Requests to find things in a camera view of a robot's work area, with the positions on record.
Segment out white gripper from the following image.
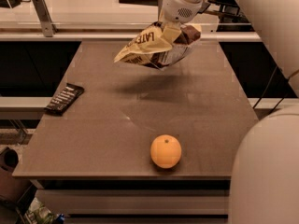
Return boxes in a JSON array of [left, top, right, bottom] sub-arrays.
[[159, 0, 203, 44]]

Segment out brown chip bag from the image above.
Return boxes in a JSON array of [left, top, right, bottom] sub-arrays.
[[114, 21, 202, 70]]

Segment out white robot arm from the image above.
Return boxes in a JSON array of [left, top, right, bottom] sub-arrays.
[[228, 0, 299, 224]]

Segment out black rxbar chocolate bar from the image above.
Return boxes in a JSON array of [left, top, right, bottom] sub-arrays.
[[45, 83, 84, 116]]

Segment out black chair in background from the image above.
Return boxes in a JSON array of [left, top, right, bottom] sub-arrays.
[[198, 0, 249, 23]]

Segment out orange fruit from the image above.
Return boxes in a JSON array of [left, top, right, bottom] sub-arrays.
[[150, 134, 182, 169]]

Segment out grey drawer cabinet under table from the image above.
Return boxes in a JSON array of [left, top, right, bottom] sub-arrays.
[[34, 179, 230, 220]]

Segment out brown bin on floor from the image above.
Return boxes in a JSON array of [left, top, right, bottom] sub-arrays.
[[0, 147, 31, 209]]

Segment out green snack bags on floor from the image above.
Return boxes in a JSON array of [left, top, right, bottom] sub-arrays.
[[24, 198, 65, 224]]

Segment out left metal railing bracket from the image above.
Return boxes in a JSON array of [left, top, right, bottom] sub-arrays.
[[32, 0, 56, 37]]

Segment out black object with cable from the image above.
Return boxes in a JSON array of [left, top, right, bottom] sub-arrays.
[[0, 0, 31, 8]]

